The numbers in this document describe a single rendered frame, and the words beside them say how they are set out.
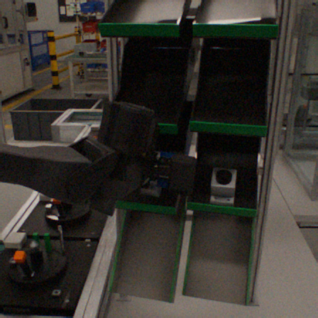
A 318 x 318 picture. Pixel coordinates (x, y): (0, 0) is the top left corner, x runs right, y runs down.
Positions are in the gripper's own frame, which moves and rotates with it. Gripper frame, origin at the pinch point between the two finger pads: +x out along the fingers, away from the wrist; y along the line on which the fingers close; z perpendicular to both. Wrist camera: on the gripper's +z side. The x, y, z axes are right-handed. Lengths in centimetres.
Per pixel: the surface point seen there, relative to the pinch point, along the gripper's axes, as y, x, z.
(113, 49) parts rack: 10.9, 5.2, 19.9
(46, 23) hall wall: 648, 941, 212
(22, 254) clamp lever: 25.8, 1.7, -23.9
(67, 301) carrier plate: 15.7, 4.1, -33.2
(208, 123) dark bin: -9.5, 1.4, 8.2
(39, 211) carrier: 43, 34, -26
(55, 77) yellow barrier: 395, 605, 40
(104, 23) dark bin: 8.0, -6.0, 22.3
